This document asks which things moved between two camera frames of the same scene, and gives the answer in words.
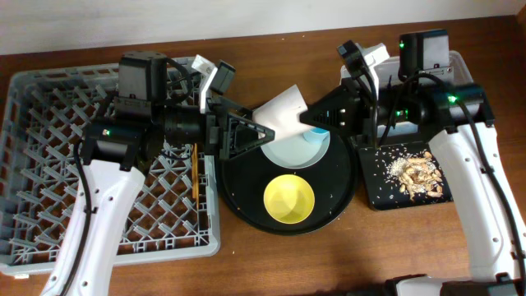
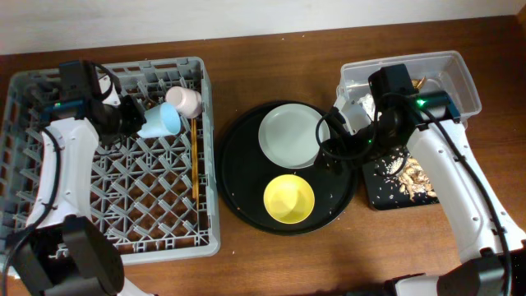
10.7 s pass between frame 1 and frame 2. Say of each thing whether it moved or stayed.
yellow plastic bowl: stayed
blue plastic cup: moved
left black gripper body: moved
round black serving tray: stayed
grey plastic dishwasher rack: stayed
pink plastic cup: moved
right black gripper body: moved
